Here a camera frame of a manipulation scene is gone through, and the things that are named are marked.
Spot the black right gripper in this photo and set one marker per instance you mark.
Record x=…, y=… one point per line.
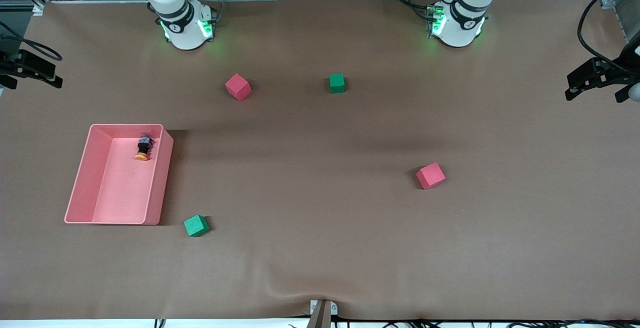
x=11, y=66

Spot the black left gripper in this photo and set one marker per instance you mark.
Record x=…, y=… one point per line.
x=621, y=70

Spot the orange capped black push button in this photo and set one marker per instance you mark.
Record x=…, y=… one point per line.
x=144, y=144

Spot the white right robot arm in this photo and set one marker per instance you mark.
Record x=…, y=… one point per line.
x=182, y=18

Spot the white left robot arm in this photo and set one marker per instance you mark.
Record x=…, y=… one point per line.
x=462, y=18

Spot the pink plastic bin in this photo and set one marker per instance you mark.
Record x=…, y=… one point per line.
x=125, y=183

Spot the pink foam cube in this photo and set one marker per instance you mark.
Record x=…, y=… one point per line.
x=430, y=176
x=238, y=87

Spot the green foam cube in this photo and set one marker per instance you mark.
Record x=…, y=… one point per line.
x=337, y=83
x=196, y=226

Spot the brown table mat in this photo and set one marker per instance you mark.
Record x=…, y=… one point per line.
x=320, y=228

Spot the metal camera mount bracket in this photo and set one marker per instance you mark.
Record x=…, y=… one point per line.
x=322, y=313

